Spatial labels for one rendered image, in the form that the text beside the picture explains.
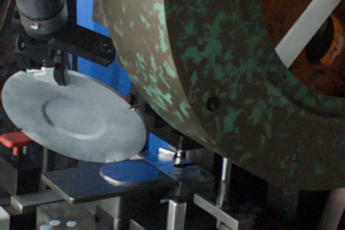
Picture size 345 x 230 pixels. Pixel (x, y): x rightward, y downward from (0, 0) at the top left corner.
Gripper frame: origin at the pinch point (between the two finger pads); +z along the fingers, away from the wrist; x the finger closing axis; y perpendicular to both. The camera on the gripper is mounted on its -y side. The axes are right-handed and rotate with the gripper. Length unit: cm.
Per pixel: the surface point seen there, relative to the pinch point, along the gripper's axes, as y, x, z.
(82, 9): 43, -172, 241
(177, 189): -21.3, 5.7, 31.8
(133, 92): -9.9, -10.2, 20.9
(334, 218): -54, 6, 36
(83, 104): -2.4, 1.0, 7.2
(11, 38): 49, -90, 140
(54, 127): 3.9, 1.9, 16.7
